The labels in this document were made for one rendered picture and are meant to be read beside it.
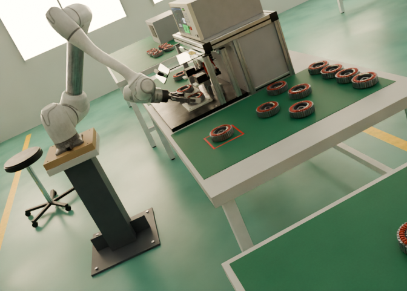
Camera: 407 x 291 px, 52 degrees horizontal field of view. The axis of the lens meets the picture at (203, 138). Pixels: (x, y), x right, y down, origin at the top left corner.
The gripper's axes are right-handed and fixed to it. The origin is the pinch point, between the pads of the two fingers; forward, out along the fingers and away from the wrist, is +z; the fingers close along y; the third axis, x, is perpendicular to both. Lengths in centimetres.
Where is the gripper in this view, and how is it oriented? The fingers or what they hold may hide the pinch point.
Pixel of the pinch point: (195, 98)
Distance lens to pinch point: 247.5
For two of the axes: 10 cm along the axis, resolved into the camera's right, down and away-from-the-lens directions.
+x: 1.3, -9.5, -2.8
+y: 2.8, 3.1, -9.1
